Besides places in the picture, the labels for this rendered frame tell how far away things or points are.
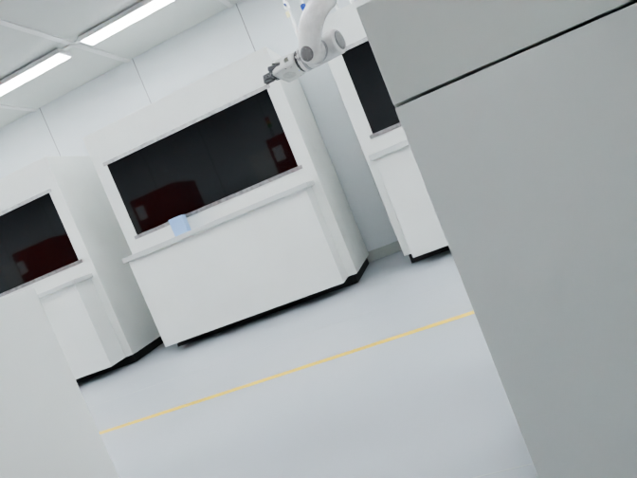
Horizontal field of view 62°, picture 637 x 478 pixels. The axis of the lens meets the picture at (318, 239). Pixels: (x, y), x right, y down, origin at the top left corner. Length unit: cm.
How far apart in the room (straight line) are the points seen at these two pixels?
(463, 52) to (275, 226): 343
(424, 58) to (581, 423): 56
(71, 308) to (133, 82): 232
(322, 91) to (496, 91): 443
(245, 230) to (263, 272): 36
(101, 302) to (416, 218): 291
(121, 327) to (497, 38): 468
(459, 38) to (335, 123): 437
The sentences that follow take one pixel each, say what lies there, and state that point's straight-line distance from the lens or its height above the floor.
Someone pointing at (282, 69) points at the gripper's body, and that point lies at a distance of 191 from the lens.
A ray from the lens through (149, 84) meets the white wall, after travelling 580.
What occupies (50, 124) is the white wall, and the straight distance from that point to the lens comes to 641.
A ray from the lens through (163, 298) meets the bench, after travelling 461.
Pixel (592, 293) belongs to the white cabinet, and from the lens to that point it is 83.
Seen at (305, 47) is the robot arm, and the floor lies 119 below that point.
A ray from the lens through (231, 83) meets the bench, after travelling 446.
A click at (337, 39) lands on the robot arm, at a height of 119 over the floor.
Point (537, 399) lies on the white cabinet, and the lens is 87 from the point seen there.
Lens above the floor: 74
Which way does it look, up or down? 4 degrees down
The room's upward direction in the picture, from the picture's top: 22 degrees counter-clockwise
